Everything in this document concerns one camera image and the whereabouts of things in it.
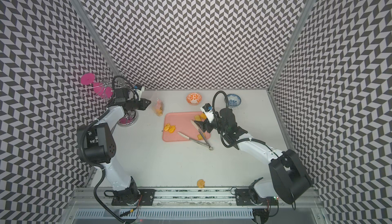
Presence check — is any yellow duck cookie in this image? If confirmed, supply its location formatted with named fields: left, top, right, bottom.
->
left=169, top=126, right=176, bottom=133
left=164, top=124, right=171, bottom=131

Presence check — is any wire rack with pink discs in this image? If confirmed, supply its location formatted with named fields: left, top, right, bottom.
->
left=79, top=68, right=114, bottom=102

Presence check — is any round glass dish pink item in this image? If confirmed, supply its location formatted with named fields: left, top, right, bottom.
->
left=117, top=111, right=138, bottom=127

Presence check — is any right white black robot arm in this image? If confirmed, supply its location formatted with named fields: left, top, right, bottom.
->
left=197, top=91, right=313, bottom=209

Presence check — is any yellow duck cookie right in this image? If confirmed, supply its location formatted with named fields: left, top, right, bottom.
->
left=169, top=126, right=176, bottom=133

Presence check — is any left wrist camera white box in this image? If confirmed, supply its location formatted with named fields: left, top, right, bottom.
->
left=133, top=84, right=145, bottom=101

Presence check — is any blue patterned small bowl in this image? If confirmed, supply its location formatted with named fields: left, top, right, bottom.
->
left=227, top=93, right=242, bottom=108

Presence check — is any orange patterned small bowl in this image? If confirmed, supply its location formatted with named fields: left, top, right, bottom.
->
left=186, top=92, right=202, bottom=105

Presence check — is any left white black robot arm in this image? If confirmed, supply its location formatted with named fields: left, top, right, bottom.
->
left=77, top=75, right=151, bottom=202

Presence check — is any yellow duck cookie left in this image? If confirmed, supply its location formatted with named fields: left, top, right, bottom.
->
left=164, top=124, right=171, bottom=131

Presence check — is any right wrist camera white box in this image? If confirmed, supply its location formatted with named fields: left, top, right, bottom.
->
left=201, top=103, right=215, bottom=123

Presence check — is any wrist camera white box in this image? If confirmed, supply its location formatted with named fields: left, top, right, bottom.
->
left=133, top=84, right=145, bottom=101
left=201, top=103, right=215, bottom=123

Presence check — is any round cracker cookie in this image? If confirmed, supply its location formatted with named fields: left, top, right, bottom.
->
left=197, top=179, right=205, bottom=188

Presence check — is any aluminium front rail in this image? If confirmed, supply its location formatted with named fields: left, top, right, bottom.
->
left=65, top=187, right=324, bottom=209

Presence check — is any clear resealable bag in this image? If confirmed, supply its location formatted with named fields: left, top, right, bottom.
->
left=152, top=98, right=163, bottom=116

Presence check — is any pink plastic tray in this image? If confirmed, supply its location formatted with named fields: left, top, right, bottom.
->
left=162, top=111, right=202, bottom=142

